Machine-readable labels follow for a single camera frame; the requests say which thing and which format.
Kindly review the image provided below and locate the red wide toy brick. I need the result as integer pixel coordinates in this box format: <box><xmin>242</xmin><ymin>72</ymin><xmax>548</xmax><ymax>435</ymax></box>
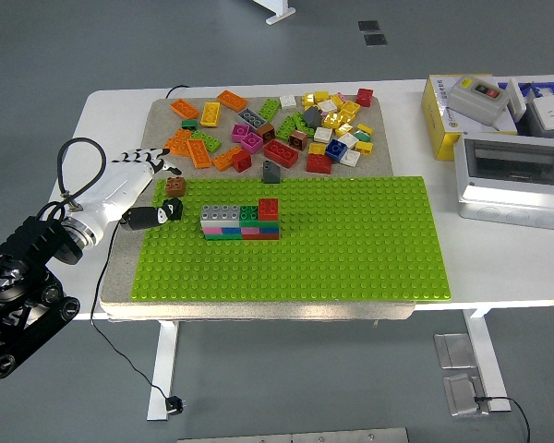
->
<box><xmin>305</xmin><ymin>152</ymin><xmax>333</xmax><ymax>175</ymax></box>

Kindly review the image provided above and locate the small metal floor plate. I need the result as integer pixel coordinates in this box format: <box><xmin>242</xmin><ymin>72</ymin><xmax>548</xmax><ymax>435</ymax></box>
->
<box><xmin>433</xmin><ymin>332</ymin><xmax>477</xmax><ymax>369</ymax></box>
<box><xmin>442</xmin><ymin>373</ymin><xmax>490</xmax><ymax>418</ymax></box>

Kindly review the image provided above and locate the grey-brown table mat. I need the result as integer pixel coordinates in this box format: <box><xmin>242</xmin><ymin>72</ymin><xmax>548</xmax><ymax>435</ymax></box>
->
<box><xmin>99</xmin><ymin>94</ymin><xmax>416</xmax><ymax>322</ymax></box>

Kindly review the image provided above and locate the white plastic housing part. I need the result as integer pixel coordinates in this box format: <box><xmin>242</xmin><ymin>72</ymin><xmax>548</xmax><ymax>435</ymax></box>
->
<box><xmin>507</xmin><ymin>77</ymin><xmax>536</xmax><ymax>124</ymax></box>

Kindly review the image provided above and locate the white table leg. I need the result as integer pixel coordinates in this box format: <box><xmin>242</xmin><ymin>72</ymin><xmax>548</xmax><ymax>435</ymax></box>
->
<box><xmin>146</xmin><ymin>319</ymin><xmax>181</xmax><ymax>422</ymax></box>
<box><xmin>461</xmin><ymin>307</ymin><xmax>512</xmax><ymax>413</ymax></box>

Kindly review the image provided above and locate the black floor cable with plug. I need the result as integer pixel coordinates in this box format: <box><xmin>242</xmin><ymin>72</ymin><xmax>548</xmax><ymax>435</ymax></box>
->
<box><xmin>473</xmin><ymin>394</ymin><xmax>532</xmax><ymax>443</ymax></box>

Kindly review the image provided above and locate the blue square toy brick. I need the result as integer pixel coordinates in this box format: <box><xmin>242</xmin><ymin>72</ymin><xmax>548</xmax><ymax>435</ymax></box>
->
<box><xmin>325</xmin><ymin>138</ymin><xmax>350</xmax><ymax>162</ymax></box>

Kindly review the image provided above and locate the grey push-button switch box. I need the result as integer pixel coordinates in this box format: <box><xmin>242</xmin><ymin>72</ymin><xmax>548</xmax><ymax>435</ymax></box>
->
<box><xmin>446</xmin><ymin>75</ymin><xmax>512</xmax><ymax>126</ymax></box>

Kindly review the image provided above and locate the orange long toy brick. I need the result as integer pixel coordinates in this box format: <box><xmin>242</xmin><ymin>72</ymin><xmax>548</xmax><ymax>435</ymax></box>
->
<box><xmin>216</xmin><ymin>89</ymin><xmax>249</xmax><ymax>113</ymax></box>
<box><xmin>211</xmin><ymin>145</ymin><xmax>244</xmax><ymax>173</ymax></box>
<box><xmin>170</xmin><ymin>98</ymin><xmax>200</xmax><ymax>121</ymax></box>
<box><xmin>187</xmin><ymin>138</ymin><xmax>213</xmax><ymax>170</ymax></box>

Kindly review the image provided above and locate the dark green long stacked brick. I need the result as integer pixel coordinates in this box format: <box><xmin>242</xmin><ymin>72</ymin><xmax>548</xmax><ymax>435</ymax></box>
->
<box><xmin>238</xmin><ymin>204</ymin><xmax>281</xmax><ymax>228</ymax></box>

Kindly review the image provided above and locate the green studded baseplate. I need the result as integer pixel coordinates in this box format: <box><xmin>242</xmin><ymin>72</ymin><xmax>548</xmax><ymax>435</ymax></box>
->
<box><xmin>130</xmin><ymin>174</ymin><xmax>452</xmax><ymax>302</ymax></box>

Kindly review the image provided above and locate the grey long toy brick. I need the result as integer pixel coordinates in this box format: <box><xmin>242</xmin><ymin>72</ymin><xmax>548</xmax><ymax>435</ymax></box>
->
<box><xmin>236</xmin><ymin>106</ymin><xmax>268</xmax><ymax>130</ymax></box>

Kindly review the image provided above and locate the light green long toy brick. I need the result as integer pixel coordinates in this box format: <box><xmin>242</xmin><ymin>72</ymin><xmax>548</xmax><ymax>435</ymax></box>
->
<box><xmin>291</xmin><ymin>111</ymin><xmax>315</xmax><ymax>138</ymax></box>
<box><xmin>274</xmin><ymin>114</ymin><xmax>298</xmax><ymax>142</ymax></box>
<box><xmin>188</xmin><ymin>129</ymin><xmax>223</xmax><ymax>153</ymax></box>
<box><xmin>258</xmin><ymin>97</ymin><xmax>282</xmax><ymax>122</ymax></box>

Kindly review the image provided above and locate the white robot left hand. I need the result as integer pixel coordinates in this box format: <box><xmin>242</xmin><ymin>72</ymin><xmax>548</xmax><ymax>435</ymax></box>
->
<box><xmin>72</xmin><ymin>147</ymin><xmax>185</xmax><ymax>233</ymax></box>

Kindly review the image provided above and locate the white furniture foot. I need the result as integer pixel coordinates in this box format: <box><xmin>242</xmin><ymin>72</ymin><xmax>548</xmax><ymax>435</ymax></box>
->
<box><xmin>253</xmin><ymin>0</ymin><xmax>297</xmax><ymax>26</ymax></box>

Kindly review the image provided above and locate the red long toy brick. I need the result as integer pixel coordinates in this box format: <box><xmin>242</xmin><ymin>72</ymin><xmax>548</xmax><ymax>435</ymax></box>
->
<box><xmin>263</xmin><ymin>138</ymin><xmax>300</xmax><ymax>169</ymax></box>

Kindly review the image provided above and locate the blue plastic crate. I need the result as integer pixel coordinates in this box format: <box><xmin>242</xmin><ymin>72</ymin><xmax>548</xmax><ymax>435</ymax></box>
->
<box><xmin>497</xmin><ymin>81</ymin><xmax>554</xmax><ymax>101</ymax></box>

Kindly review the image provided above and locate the grey long stacked brick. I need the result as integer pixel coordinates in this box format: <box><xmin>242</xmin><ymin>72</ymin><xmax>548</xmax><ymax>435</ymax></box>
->
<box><xmin>200</xmin><ymin>204</ymin><xmax>242</xmax><ymax>222</ymax></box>

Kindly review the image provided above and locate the yellow long toy brick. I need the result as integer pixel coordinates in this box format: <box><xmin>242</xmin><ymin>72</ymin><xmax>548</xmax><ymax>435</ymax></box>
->
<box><xmin>199</xmin><ymin>101</ymin><xmax>223</xmax><ymax>128</ymax></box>

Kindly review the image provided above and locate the dark grey slope brick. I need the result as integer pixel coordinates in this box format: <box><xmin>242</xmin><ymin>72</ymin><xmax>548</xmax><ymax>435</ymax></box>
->
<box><xmin>262</xmin><ymin>159</ymin><xmax>282</xmax><ymax>185</ymax></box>
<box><xmin>301</xmin><ymin>105</ymin><xmax>324</xmax><ymax>129</ymax></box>

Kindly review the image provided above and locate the black power cord with plug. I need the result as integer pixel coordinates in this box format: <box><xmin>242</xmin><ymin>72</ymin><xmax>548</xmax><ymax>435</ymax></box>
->
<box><xmin>90</xmin><ymin>225</ymin><xmax>189</xmax><ymax>415</ymax></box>

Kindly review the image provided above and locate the grey distribution box clear lid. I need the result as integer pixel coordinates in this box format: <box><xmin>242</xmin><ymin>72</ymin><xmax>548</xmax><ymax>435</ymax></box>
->
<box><xmin>452</xmin><ymin>131</ymin><xmax>554</xmax><ymax>232</ymax></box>

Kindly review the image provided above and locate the yellow cardboard box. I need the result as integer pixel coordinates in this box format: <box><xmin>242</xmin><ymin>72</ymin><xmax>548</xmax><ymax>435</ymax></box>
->
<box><xmin>420</xmin><ymin>73</ymin><xmax>521</xmax><ymax>162</ymax></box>

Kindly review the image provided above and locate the long metal floor plate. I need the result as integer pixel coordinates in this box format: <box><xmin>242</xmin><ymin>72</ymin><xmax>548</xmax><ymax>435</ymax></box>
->
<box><xmin>177</xmin><ymin>426</ymin><xmax>410</xmax><ymax>443</ymax></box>

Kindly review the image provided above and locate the orange wide toy brick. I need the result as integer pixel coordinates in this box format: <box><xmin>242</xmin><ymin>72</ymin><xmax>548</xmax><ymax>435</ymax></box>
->
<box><xmin>163</xmin><ymin>127</ymin><xmax>195</xmax><ymax>158</ymax></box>

